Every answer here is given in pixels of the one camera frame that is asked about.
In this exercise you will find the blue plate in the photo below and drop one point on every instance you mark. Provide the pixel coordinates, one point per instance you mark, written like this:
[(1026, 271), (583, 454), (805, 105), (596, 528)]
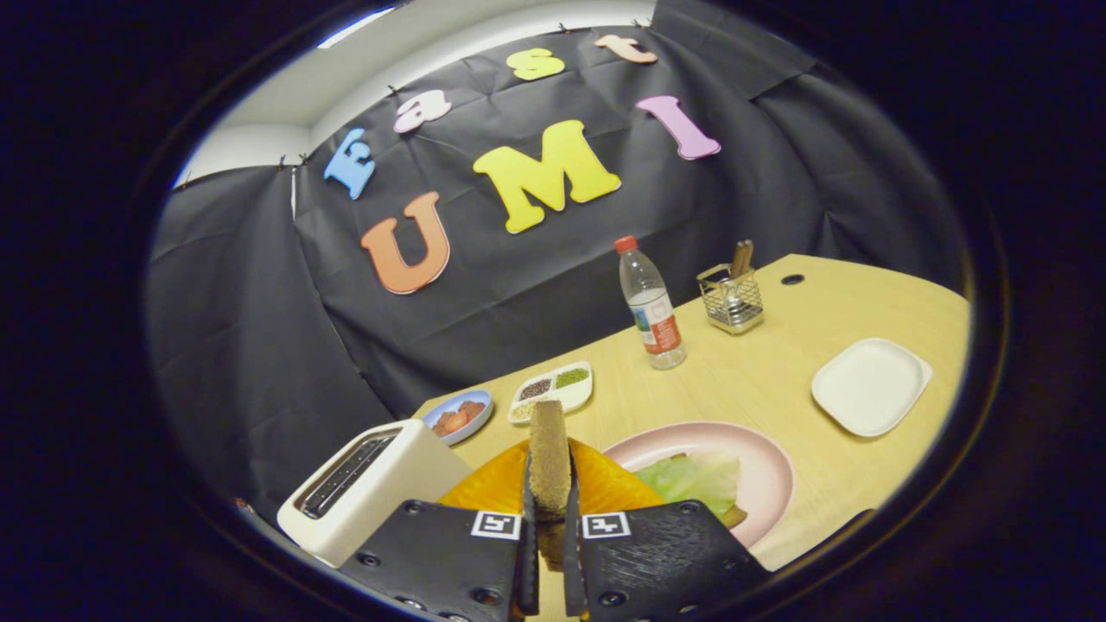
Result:
[(445, 437)]

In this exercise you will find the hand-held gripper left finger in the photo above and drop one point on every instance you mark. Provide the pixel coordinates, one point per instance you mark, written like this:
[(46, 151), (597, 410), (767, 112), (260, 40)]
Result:
[(527, 553)]

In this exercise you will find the clear water bottle red cap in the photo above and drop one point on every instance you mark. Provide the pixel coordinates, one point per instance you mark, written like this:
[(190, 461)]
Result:
[(652, 302)]

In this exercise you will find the white square plate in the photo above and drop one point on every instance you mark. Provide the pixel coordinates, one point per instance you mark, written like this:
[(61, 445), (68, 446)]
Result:
[(868, 389)]

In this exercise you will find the green lettuce leaf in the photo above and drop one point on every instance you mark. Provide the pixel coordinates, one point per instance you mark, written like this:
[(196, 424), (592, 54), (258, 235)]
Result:
[(691, 479)]

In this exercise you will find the pink round plate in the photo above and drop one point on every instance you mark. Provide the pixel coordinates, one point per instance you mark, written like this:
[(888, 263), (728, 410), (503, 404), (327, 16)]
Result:
[(760, 466)]

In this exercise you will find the red tomato slices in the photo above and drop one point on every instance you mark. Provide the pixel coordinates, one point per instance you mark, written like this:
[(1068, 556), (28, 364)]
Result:
[(458, 419)]

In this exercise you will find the white toaster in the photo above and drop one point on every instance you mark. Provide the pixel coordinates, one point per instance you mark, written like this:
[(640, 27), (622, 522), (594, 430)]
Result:
[(397, 484)]

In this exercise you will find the white divided condiment dish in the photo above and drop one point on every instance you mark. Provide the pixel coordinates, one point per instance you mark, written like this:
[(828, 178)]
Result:
[(553, 402)]

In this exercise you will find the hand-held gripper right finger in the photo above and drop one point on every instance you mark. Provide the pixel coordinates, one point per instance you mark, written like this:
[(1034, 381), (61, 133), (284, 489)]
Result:
[(575, 561)]

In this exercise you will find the brown bread slice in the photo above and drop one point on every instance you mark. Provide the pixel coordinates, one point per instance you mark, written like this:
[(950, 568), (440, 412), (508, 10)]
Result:
[(736, 517), (549, 458)]

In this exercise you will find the ceiling light panel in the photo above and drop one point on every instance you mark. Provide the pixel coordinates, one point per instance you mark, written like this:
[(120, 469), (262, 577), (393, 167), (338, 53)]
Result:
[(354, 26)]

